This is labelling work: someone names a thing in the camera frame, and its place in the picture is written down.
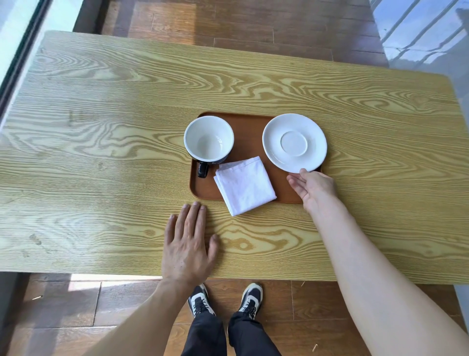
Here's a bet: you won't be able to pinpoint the person's right hand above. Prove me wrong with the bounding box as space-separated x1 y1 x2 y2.
287 168 340 213

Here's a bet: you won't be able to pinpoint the person's left hand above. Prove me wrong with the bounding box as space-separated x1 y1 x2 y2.
161 201 221 291

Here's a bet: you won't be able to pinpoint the white saucer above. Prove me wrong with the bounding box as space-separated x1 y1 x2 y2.
262 113 328 174

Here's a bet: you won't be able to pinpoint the person's left forearm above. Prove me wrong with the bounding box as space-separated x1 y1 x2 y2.
82 279 200 356

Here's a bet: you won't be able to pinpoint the person's right forearm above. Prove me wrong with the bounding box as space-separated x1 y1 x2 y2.
303 196 469 356

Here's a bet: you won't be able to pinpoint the folded white napkin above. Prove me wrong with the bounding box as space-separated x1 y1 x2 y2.
213 156 277 217

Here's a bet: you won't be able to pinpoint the person's left black white sneaker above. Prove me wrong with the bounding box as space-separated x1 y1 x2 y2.
187 283 217 318

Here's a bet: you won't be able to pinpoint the person's black white sneaker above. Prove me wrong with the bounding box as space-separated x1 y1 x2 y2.
187 283 217 318
238 282 264 320

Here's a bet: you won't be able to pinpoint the person's right black white sneaker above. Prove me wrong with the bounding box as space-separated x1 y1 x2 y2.
238 282 264 320

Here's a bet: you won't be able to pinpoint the brown tray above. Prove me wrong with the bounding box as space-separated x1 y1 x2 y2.
189 112 323 205

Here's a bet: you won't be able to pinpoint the dark cup with white inside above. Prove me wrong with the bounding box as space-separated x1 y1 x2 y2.
183 115 235 179

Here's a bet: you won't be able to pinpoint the black trousers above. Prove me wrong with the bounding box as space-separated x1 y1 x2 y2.
181 311 281 356

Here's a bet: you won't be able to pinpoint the dark window frame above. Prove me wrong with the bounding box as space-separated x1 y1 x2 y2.
0 0 53 123

